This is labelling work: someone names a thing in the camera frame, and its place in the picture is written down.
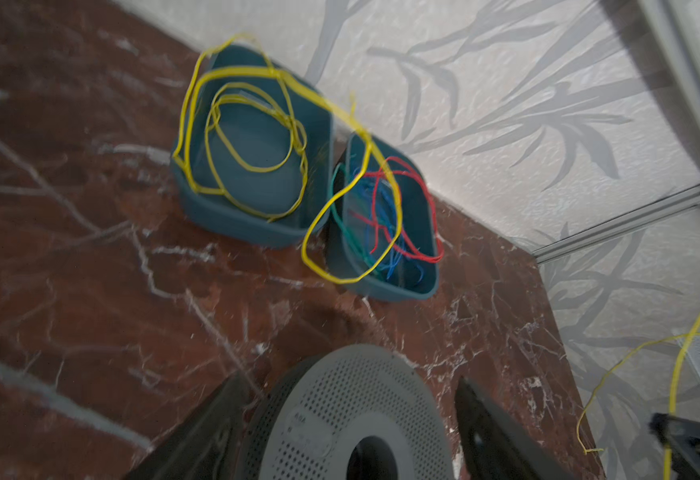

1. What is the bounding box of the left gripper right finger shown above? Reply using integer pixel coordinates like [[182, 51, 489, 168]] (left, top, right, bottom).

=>
[[455, 377, 574, 480]]

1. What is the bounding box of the grey perforated cable spool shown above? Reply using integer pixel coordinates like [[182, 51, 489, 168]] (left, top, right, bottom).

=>
[[234, 344, 454, 479]]

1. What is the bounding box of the blue cable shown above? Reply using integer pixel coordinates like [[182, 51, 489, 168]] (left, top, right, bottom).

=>
[[349, 155, 426, 283]]

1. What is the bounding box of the aluminium frame crossbar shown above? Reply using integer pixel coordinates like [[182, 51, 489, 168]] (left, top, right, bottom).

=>
[[532, 185, 700, 263]]

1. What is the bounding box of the teal plastic bin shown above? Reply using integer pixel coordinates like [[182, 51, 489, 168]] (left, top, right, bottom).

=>
[[327, 138, 444, 302], [172, 41, 334, 248]]

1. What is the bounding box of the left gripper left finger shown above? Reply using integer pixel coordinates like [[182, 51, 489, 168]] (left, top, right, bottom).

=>
[[125, 373, 250, 479]]

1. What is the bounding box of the yellow cable bundle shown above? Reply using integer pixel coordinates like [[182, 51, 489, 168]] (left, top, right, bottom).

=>
[[171, 32, 405, 286]]

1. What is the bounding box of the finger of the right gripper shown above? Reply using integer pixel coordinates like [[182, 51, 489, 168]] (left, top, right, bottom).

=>
[[650, 413, 700, 479]]

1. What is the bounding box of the green cable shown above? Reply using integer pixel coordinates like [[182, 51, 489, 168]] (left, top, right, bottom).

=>
[[330, 161, 387, 271]]

